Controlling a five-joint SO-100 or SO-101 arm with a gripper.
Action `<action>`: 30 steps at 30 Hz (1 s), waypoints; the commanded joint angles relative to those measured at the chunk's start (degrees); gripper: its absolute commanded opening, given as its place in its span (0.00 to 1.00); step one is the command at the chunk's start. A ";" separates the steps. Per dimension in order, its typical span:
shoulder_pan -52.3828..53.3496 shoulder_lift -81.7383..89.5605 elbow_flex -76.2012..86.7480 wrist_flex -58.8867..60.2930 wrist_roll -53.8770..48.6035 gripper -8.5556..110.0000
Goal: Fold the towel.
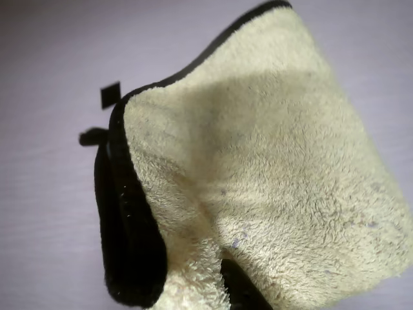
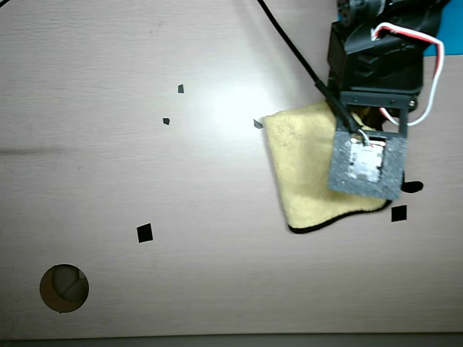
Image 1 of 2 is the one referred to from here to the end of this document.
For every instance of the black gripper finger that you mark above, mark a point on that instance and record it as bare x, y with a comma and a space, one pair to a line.
242, 287

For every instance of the yellow towel with black trim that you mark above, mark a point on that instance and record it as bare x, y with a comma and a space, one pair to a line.
258, 145

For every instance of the black tape marker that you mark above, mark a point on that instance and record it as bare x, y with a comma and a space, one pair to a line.
110, 96

